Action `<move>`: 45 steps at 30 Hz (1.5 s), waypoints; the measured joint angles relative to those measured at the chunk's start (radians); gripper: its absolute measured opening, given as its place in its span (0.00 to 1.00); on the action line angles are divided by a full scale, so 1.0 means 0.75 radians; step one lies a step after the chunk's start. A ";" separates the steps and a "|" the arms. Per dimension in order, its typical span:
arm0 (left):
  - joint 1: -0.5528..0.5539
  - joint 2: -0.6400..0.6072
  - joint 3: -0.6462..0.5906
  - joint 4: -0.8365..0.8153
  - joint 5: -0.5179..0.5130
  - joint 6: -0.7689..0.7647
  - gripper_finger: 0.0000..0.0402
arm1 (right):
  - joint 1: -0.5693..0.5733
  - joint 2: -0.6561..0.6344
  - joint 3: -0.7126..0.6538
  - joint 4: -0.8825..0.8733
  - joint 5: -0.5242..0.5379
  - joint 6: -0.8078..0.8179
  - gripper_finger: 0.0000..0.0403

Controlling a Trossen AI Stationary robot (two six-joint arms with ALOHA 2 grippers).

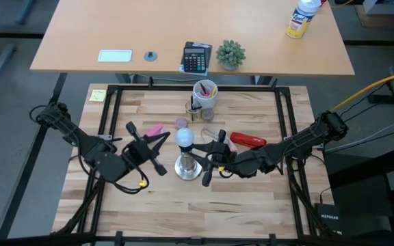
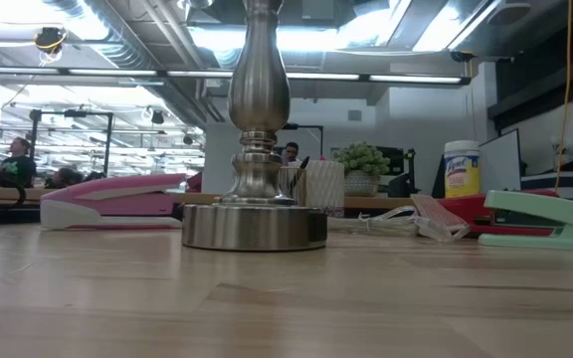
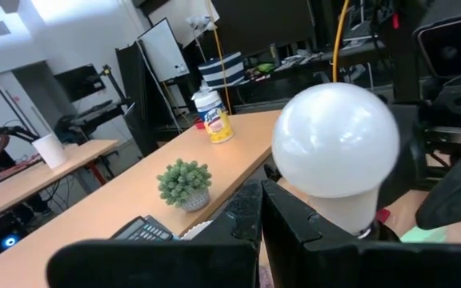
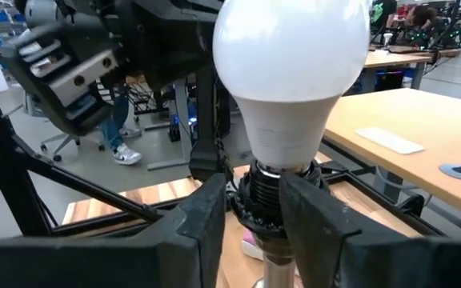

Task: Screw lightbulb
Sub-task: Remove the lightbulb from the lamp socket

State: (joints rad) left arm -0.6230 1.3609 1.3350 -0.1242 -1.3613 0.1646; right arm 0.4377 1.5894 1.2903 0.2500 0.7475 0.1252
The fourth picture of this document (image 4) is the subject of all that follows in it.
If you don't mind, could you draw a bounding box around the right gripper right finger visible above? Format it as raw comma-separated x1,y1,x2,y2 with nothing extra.
279,170,461,288

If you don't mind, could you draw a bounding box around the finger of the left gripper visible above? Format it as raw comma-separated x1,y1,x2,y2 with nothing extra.
128,0,224,91

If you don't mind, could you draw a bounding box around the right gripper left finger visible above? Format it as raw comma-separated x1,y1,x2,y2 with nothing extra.
0,172,227,288

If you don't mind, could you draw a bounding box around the white lightbulb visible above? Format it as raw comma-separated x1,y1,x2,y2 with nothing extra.
212,0,371,171

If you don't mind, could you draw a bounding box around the silver metal table lamp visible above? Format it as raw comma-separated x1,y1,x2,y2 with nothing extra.
229,158,328,288

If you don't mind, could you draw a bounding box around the grey office chair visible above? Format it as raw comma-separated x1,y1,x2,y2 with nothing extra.
21,91,107,163

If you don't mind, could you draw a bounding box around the person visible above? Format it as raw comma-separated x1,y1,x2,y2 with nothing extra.
96,74,143,166
402,4,442,46
369,0,399,30

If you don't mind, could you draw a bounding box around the pink white stapler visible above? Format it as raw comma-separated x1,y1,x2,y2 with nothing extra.
241,228,266,262

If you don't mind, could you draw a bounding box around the white rectangular tray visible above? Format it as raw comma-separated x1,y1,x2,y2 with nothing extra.
354,126,427,155

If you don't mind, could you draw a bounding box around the grey desk grommet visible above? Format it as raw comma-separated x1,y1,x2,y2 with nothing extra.
438,162,461,182

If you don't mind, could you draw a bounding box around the orange wooden desk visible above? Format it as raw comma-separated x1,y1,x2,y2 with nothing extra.
323,87,461,225

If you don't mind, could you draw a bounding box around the black computer case blue light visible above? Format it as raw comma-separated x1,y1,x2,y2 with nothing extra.
374,70,406,92

